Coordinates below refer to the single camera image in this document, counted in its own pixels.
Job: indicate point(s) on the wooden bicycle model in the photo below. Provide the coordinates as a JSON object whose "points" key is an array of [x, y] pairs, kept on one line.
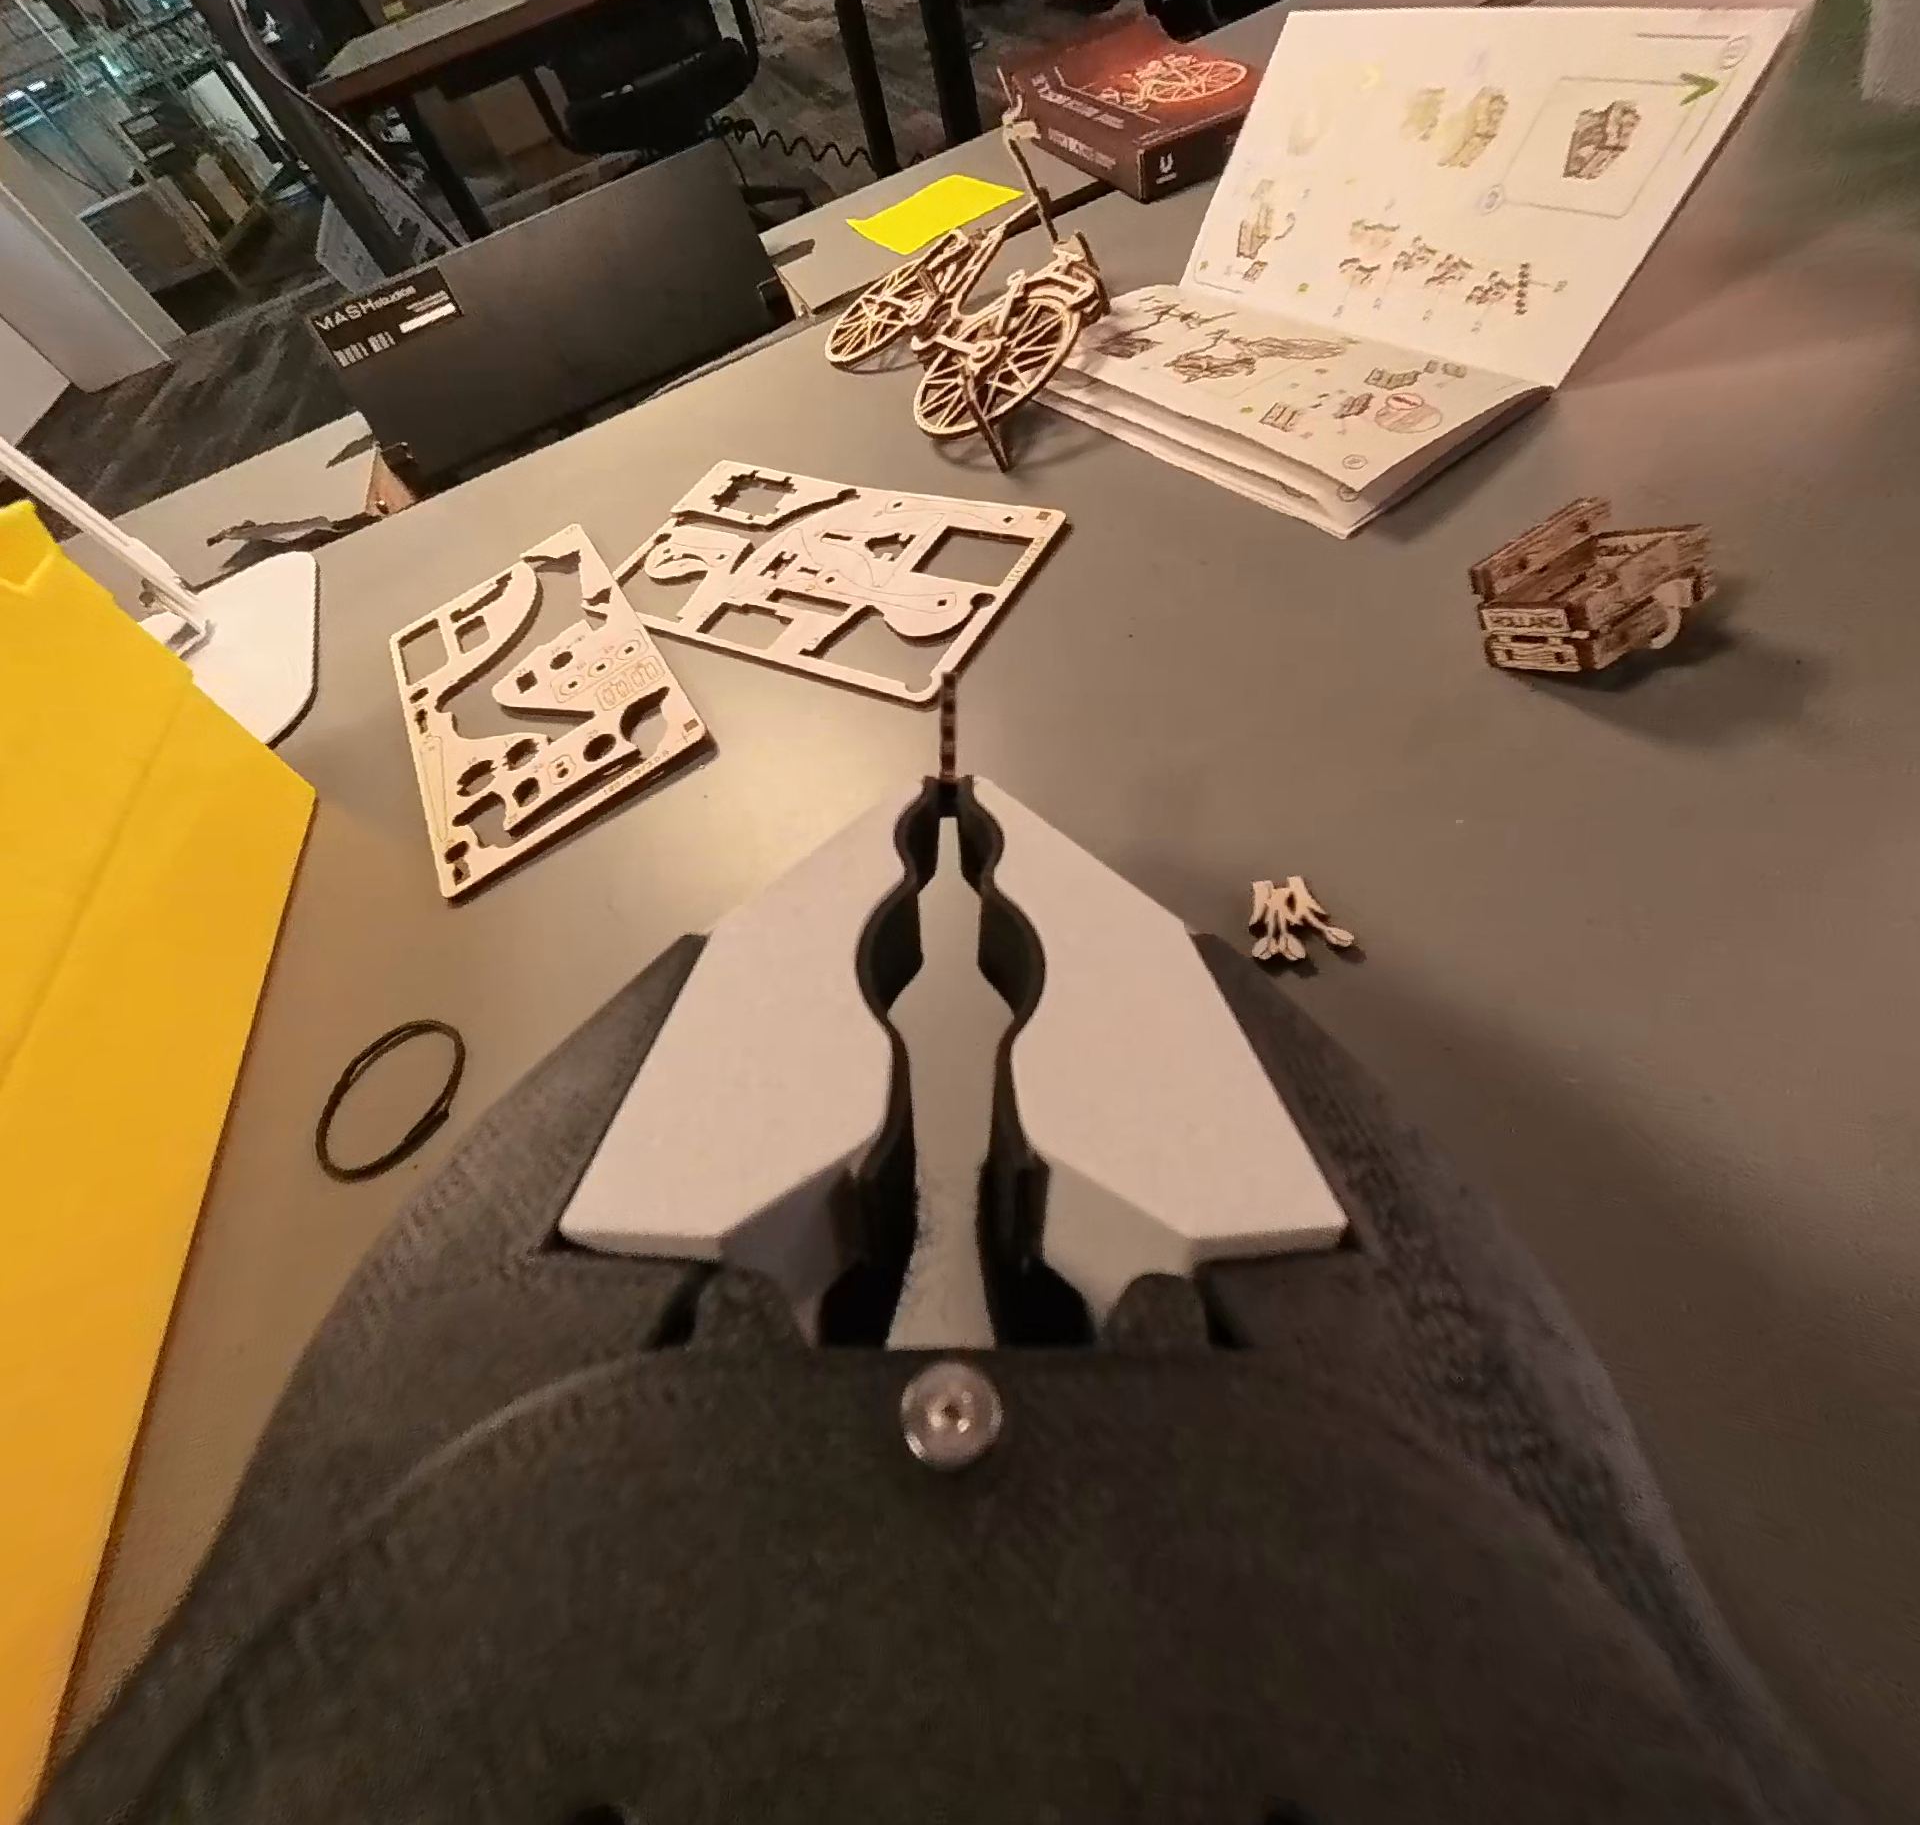
{"points": [[1072, 291]]}

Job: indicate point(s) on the black printed model box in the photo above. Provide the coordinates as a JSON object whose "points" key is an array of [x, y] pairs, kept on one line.
{"points": [[1111, 129]]}

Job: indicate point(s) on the white lamp base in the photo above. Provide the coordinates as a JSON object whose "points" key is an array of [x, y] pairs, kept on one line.
{"points": [[253, 639]]}

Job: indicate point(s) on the toothed wooden strip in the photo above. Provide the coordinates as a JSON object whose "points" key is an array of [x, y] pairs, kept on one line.
{"points": [[946, 728]]}

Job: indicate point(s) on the yellow sticky note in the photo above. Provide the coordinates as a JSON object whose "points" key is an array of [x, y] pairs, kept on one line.
{"points": [[925, 211]]}

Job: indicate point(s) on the black office chair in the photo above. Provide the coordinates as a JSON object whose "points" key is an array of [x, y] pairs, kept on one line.
{"points": [[662, 85]]}

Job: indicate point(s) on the dark wooden desk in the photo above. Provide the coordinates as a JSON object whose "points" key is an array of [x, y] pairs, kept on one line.
{"points": [[603, 8]]}

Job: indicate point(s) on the wooden sheet with square cutouts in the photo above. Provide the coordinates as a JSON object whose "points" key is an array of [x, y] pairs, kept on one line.
{"points": [[903, 563]]}

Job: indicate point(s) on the black rubber band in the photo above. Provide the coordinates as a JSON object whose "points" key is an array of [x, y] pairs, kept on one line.
{"points": [[321, 1133]]}

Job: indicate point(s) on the open instruction booklet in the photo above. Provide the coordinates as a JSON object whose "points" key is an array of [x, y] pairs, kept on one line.
{"points": [[1497, 204]]}

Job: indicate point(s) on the wooden sheet with curved cutouts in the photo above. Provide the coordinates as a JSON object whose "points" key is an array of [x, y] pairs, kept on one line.
{"points": [[524, 675]]}

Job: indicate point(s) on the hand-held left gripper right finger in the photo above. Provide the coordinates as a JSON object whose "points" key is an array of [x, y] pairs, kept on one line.
{"points": [[1155, 1093]]}

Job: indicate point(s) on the small wooden part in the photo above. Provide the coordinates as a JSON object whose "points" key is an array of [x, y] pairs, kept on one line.
{"points": [[1287, 917]]}

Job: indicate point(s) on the wooden cart model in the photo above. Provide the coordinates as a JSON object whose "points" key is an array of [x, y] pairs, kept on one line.
{"points": [[1547, 609]]}

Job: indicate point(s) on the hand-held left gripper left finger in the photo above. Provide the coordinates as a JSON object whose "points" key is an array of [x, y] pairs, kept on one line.
{"points": [[734, 1093]]}

